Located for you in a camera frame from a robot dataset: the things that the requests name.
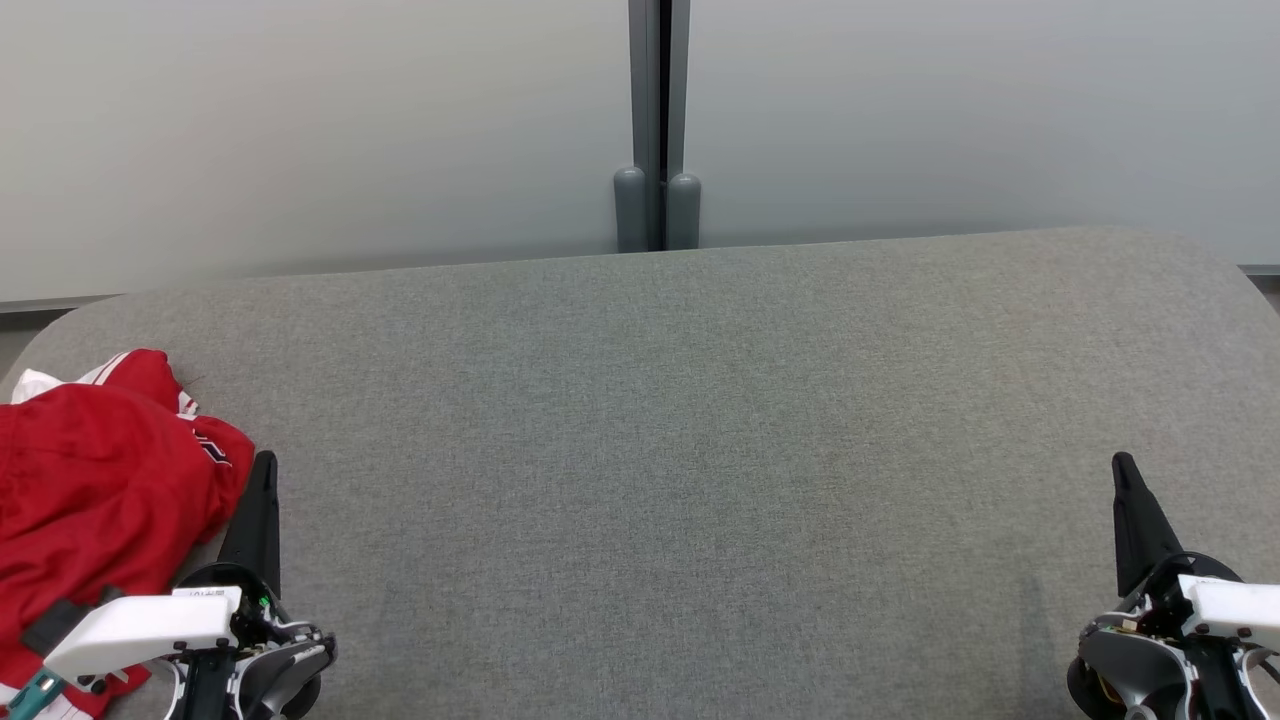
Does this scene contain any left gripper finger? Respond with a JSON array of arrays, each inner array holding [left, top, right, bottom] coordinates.
[[218, 450, 282, 602]]

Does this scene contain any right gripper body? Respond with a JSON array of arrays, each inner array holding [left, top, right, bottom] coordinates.
[[1148, 551, 1280, 652]]

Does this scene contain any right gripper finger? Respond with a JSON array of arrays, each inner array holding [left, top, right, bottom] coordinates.
[[1112, 451, 1187, 599]]

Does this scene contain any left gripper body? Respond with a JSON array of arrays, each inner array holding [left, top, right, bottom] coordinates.
[[45, 563, 273, 683]]

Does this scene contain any red sports shirt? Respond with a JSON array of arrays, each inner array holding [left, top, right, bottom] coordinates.
[[0, 348, 256, 720]]

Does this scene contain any grey partition post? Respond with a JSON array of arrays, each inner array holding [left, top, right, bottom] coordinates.
[[613, 0, 702, 253]]

